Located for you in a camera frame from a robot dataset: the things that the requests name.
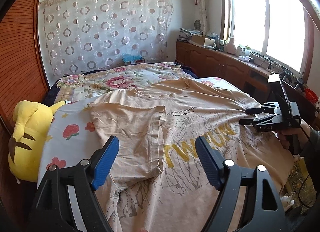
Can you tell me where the stack of papers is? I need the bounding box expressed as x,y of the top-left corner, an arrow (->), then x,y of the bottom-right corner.
178,28 -> 203,40

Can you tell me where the window with white frame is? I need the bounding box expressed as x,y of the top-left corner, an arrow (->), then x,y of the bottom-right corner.
226,0 -> 315,77

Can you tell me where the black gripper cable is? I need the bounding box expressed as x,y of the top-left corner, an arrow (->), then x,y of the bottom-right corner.
287,119 -> 316,210

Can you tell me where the long wooden sideboard cabinet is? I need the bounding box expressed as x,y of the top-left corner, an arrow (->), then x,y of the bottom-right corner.
175,40 -> 320,120

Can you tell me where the beige printed t-shirt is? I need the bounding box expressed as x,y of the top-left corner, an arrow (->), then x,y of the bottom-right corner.
89,79 -> 294,231

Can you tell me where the floral rose bedspread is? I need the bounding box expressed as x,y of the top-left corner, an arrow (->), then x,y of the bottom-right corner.
54,62 -> 196,103

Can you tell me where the pink white plastic bottle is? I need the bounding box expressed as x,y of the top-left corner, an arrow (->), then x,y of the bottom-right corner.
226,37 -> 236,55

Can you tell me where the blue tissue box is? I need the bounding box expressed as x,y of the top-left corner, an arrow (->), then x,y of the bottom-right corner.
122,54 -> 145,65

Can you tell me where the person's right hand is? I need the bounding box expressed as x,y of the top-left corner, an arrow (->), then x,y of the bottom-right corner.
277,120 -> 311,149

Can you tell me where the brown slatted wooden wardrobe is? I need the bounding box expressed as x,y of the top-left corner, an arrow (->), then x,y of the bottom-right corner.
0,0 -> 49,133

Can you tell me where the circle pattern sheer curtain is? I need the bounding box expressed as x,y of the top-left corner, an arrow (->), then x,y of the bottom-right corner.
39,0 -> 174,79

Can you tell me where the white strawberry print towel blanket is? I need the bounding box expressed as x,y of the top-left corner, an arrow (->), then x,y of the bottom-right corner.
36,76 -> 245,232

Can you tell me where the cardboard box on cabinet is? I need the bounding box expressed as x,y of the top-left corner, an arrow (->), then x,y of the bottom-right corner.
191,35 -> 215,47

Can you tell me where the yellow Pikachu plush toy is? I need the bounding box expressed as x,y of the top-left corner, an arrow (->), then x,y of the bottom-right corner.
8,100 -> 65,182

